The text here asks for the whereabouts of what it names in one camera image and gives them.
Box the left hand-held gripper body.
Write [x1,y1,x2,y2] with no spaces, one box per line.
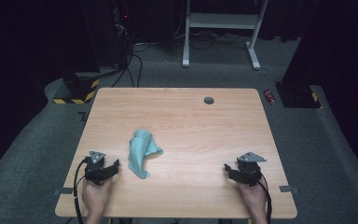
[84,150,107,187]

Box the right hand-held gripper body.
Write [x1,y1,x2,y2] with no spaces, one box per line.
[236,151,268,188]

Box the light blue cloth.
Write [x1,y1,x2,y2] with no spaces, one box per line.
[128,129,164,180]

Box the person's left hand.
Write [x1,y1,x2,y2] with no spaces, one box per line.
[81,175,115,216]

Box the person's right hand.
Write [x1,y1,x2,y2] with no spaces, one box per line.
[236,176,268,216]

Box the grey tape piece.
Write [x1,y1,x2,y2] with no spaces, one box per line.
[53,187,75,196]
[279,185,300,194]

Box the red can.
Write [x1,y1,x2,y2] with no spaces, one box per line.
[263,89,277,105]

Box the black yellow striped stand base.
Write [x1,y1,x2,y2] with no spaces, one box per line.
[52,72,102,105]

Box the black equipment rack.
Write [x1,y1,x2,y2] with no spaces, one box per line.
[111,0,135,68]

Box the white metal stand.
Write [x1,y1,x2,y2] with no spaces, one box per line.
[182,0,270,71]

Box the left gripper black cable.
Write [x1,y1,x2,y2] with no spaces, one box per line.
[73,158,90,224]

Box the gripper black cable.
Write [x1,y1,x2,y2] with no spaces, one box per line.
[255,178,273,224]
[73,158,90,224]

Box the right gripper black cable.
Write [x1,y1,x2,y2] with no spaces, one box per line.
[255,178,273,224]

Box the black floor cable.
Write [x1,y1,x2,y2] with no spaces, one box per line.
[111,46,145,89]

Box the tangle of floor cables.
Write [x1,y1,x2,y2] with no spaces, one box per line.
[164,29,251,64]

